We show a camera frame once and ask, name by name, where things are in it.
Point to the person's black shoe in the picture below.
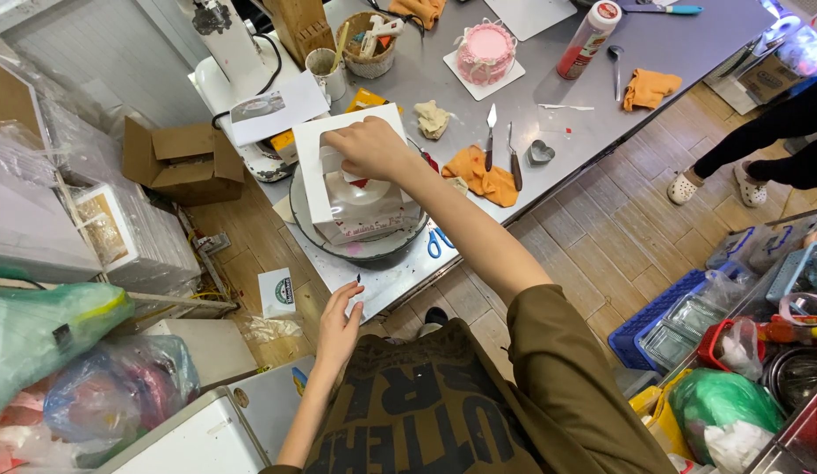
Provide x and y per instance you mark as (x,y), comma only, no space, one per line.
(436,316)

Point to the wooden knife block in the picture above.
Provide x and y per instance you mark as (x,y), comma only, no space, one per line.
(299,26)

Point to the teal plastic basket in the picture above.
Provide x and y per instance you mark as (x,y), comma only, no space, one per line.
(787,276)

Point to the white windowed cake box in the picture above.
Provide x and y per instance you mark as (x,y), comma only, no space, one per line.
(309,158)

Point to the yellow packet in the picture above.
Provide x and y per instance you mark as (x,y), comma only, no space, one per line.
(365,100)

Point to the blue plastic crate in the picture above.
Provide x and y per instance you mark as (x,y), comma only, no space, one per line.
(635,329)

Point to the white glue gun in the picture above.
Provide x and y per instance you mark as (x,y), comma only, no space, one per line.
(380,31)

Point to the metal spoon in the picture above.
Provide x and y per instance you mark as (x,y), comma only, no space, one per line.
(616,62)

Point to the white stand mixer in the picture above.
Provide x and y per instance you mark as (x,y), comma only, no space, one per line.
(227,39)

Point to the open cardboard box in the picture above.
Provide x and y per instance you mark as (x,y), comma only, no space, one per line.
(184,164)

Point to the plastic wrapped pile of boards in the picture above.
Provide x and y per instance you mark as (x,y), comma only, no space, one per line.
(26,197)

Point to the red bottle with white cap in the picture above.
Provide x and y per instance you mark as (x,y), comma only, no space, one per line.
(583,46)

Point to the white chest appliance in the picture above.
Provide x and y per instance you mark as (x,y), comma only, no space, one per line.
(197,441)

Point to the paper sheet with photo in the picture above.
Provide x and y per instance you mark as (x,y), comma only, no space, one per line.
(283,108)

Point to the metal heart cookie cutter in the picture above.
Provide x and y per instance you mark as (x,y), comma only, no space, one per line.
(540,153)

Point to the printed cardboard carton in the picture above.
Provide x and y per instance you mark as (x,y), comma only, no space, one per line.
(767,79)

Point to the metal bowl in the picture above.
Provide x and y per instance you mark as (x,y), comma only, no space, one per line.
(800,378)

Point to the yellow plastic bag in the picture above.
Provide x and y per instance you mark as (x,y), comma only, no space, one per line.
(658,411)

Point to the stained orange cloth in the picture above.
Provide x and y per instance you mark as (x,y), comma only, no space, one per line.
(481,174)

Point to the red plastic basket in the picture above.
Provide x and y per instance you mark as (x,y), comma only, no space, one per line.
(710,345)

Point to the white card with green logo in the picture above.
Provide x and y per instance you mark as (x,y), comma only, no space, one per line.
(276,295)

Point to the crumpled beige tissue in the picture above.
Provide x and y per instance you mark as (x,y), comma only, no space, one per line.
(432,120)

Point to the wrapped stack of white boxes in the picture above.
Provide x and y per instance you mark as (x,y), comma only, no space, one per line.
(151,243)

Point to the wooden stick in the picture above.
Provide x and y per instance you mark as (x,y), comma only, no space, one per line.
(340,46)

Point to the large pale green plastic bag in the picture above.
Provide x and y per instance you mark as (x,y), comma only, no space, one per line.
(39,336)

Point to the square white cake board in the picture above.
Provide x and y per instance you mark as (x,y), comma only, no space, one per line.
(494,91)

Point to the blue plastic bag of goods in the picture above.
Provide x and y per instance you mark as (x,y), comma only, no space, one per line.
(118,388)

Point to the person's right hand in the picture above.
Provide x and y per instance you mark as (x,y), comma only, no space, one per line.
(375,148)

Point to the large white cake board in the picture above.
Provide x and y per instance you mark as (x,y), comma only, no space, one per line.
(530,16)

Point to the white paper strip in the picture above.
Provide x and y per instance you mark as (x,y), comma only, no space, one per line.
(566,106)

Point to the grey cake turntable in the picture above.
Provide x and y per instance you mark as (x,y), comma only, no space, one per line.
(382,247)

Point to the person's olive printed shirt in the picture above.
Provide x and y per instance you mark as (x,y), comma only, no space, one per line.
(461,408)

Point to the pink frosted cake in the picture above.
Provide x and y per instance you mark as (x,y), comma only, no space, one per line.
(486,52)

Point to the white cake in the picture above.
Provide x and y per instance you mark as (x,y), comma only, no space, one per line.
(369,201)

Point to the small yellow box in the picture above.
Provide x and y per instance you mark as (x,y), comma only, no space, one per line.
(284,146)

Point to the white stained cup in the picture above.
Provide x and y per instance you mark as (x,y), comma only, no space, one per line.
(326,76)

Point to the stack of clear plastic containers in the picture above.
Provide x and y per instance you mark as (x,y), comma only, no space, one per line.
(681,326)

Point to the person's left hand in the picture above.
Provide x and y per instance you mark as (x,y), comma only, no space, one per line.
(336,336)

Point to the wicker basket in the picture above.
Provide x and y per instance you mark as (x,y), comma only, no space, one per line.
(369,66)

